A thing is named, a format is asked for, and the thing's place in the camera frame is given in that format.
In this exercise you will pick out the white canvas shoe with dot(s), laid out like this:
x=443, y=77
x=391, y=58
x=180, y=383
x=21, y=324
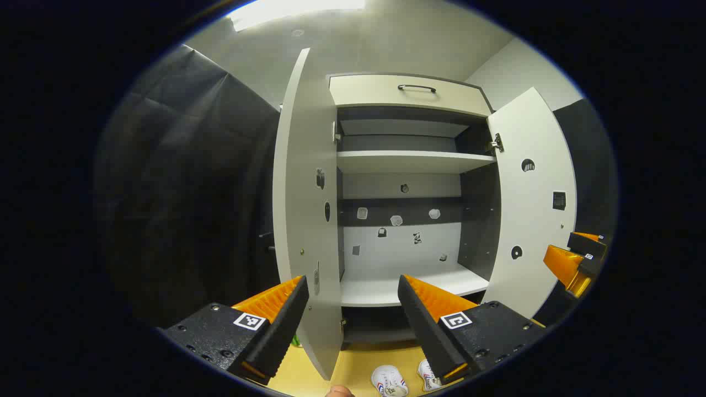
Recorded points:
x=389, y=380
x=426, y=376

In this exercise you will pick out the grey white shoe cabinet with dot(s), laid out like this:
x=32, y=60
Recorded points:
x=402, y=162

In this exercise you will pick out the ceiling light panel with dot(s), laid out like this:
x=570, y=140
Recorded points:
x=287, y=11

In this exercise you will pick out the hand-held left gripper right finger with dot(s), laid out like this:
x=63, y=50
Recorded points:
x=424, y=331

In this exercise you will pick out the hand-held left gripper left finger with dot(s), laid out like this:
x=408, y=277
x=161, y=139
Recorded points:
x=284, y=331

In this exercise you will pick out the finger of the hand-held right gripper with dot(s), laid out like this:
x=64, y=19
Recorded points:
x=565, y=264
x=590, y=245

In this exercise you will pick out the cream cabinet drawer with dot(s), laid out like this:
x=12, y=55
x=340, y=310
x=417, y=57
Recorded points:
x=375, y=91

